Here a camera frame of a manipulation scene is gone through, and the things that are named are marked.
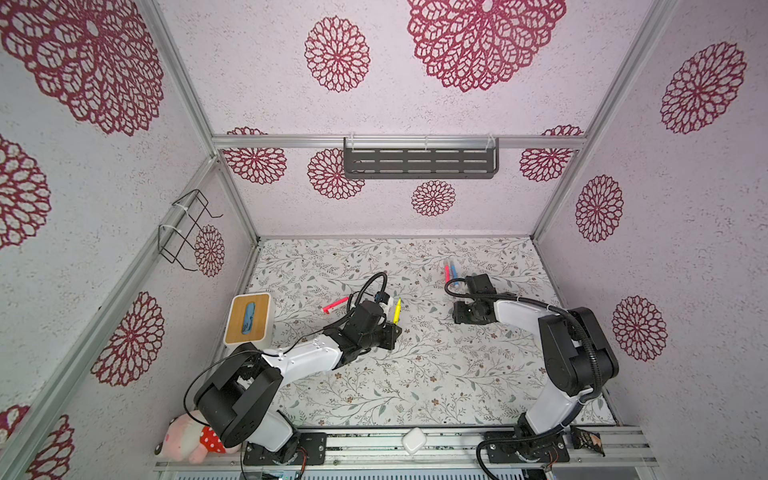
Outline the blue tissue pack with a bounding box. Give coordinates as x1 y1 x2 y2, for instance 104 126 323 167
241 302 255 335

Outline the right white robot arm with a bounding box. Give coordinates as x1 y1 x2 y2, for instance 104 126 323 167
452 294 619 436

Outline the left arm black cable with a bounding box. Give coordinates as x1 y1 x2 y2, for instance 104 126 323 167
182 271 389 427

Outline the small circuit board on rail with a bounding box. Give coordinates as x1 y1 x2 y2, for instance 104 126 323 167
570 426 606 457

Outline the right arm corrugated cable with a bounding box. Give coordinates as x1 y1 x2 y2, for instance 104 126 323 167
443 277 604 480

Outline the yellow highlighter pen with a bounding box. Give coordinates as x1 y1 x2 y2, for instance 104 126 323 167
392 299 402 325

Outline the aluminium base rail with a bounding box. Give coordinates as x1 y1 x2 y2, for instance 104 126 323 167
150 425 663 479

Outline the black wire wall rack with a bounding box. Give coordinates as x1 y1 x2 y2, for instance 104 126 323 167
156 189 223 273

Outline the white wooden-top tissue box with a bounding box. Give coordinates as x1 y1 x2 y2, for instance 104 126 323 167
222 292 274 354

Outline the dark metal wall shelf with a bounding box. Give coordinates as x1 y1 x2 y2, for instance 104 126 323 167
342 138 499 180

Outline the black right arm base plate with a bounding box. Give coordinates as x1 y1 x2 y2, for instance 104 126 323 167
483 431 571 464

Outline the pink highlighter pen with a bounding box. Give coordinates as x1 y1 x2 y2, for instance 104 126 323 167
322 296 350 314

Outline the white pad on rail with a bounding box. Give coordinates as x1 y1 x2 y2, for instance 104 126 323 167
401 427 427 455

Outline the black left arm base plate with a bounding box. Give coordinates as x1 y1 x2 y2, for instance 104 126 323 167
243 432 328 467

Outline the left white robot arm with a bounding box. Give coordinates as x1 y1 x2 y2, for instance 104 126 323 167
194 300 403 457

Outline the pink plush toy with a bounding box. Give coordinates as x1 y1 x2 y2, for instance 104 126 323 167
154 414 241 464

